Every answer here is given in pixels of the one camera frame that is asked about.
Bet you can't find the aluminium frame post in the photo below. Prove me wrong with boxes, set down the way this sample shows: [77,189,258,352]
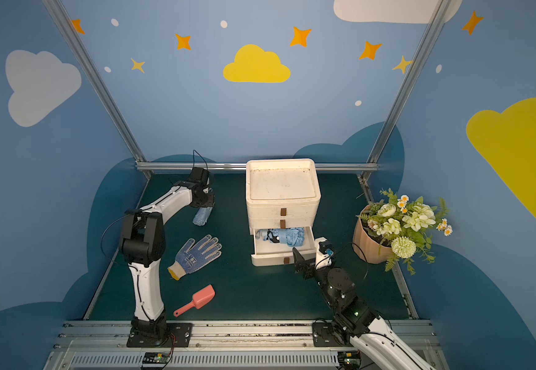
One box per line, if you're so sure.
[364,0,454,163]
[42,0,147,164]

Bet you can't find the right controller board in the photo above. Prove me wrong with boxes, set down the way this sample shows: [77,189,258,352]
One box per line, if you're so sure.
[337,351,362,370]

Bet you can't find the light blue umbrella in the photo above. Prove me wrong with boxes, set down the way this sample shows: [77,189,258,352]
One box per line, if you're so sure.
[255,228,305,248]
[192,207,213,227]

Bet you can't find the left aluminium frame post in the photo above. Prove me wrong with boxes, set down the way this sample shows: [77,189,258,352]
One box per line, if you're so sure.
[42,0,147,164]

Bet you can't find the white drawer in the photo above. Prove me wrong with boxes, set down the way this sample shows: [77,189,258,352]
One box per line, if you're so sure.
[251,228,316,267]

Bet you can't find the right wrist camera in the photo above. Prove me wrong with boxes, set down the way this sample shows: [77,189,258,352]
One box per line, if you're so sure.
[314,237,334,270]

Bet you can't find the pink plastic scoop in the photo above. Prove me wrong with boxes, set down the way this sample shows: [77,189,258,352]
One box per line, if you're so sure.
[173,285,216,318]

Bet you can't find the horizontal aluminium frame bar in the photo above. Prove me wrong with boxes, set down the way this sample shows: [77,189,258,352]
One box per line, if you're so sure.
[135,161,379,172]

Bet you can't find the left controller board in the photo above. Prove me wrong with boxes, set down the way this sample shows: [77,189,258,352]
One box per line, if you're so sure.
[142,351,170,367]

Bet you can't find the right aluminium frame post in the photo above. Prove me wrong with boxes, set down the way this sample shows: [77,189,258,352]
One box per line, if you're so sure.
[364,0,454,163]

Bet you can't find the beige ribbed flower pot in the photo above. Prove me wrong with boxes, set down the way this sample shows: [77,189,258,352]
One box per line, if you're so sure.
[353,219,392,265]

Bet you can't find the controller board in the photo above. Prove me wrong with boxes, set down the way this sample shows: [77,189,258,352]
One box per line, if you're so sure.
[142,351,170,367]
[337,351,362,370]

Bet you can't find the white green artificial flowers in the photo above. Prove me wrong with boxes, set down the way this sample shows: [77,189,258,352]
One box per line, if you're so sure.
[357,189,453,275]

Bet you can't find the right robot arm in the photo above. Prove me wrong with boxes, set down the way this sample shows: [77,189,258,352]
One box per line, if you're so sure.
[293,248,434,369]

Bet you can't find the white three-drawer cabinet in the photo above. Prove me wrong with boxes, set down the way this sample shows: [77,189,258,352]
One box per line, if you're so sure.
[246,158,321,234]

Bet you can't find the blue dotted work glove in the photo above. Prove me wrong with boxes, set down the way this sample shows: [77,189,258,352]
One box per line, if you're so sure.
[168,234,222,281]

